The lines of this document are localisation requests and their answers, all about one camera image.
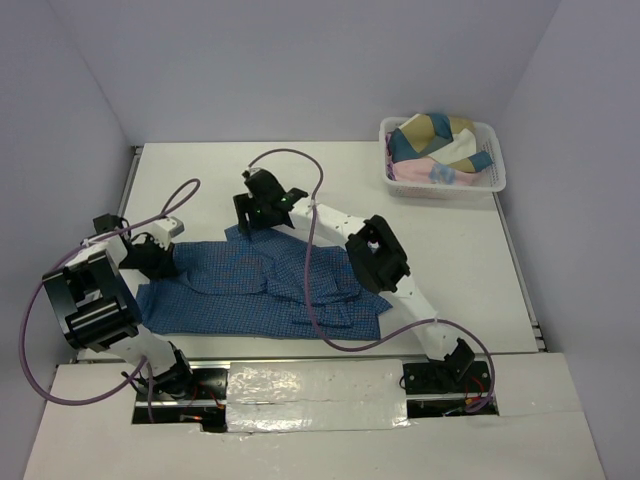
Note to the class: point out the white plastic laundry basket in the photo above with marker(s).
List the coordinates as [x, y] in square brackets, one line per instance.
[490, 181]

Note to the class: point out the blue checked long sleeve shirt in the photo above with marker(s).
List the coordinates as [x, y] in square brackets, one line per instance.
[254, 286]

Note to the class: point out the silver foil tape panel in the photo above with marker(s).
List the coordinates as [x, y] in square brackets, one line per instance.
[287, 397]

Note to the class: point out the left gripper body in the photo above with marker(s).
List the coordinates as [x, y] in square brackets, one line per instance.
[149, 258]

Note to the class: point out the teal tan patterned shirt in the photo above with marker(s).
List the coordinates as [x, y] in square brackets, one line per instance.
[420, 129]

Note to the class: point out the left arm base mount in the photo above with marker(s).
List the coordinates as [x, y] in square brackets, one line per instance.
[204, 404]

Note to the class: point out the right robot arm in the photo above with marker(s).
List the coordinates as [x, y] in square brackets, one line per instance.
[377, 258]

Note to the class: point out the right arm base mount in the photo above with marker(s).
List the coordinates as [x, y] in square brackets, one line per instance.
[432, 392]

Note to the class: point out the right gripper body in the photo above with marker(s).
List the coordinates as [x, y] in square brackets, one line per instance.
[261, 219]

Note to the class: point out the pink shirt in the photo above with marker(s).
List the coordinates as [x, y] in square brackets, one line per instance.
[444, 161]

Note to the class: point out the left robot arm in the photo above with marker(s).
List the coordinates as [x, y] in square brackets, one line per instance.
[97, 311]

